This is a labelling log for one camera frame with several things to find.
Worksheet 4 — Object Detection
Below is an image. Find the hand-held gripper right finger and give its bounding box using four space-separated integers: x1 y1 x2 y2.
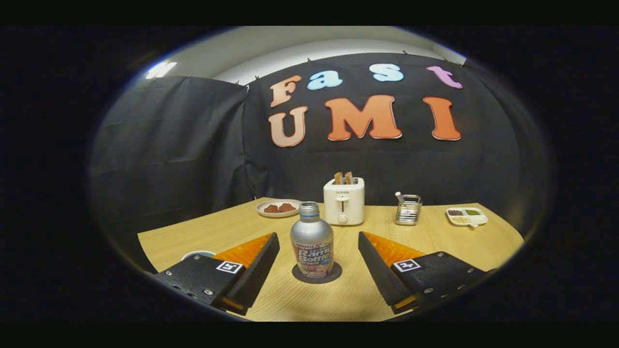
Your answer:
358 231 486 315

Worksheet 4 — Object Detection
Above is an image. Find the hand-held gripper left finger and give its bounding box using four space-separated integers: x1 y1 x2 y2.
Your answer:
154 232 281 316

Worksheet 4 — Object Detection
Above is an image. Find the dark brown round coaster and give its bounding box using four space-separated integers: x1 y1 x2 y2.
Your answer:
292 261 343 284

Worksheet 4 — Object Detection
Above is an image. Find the silver bottle with printed label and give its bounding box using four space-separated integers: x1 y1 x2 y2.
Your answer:
290 202 335 279

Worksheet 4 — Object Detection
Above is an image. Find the white oval plate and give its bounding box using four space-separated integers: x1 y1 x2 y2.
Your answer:
255 199 301 218

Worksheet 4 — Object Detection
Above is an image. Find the wooden table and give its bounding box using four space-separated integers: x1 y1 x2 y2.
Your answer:
137 197 525 322

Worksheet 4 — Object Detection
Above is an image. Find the white toaster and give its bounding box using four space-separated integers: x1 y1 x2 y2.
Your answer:
323 177 366 226

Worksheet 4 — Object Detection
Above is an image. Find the white divided dish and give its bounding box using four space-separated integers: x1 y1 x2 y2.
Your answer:
446 207 489 228

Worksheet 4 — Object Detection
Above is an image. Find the ceiling light panel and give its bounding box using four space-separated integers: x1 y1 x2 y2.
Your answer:
145 60 177 79

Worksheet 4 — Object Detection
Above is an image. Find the metal wire basket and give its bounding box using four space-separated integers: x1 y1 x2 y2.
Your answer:
394 192 423 226

